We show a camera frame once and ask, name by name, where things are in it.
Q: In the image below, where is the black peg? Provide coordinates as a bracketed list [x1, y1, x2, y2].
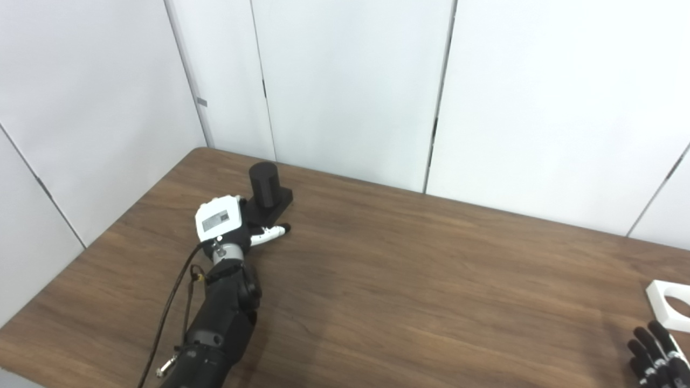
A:
[237, 161, 294, 227]

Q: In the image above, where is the white square piece with hole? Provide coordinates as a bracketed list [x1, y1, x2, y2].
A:
[646, 280, 690, 333]

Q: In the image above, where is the white and black left hand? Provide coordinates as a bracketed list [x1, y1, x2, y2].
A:
[195, 196, 292, 254]

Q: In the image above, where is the white and black right hand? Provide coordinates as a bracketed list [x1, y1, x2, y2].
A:
[627, 320, 690, 388]

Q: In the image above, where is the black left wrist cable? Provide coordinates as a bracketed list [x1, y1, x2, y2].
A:
[137, 242, 216, 388]

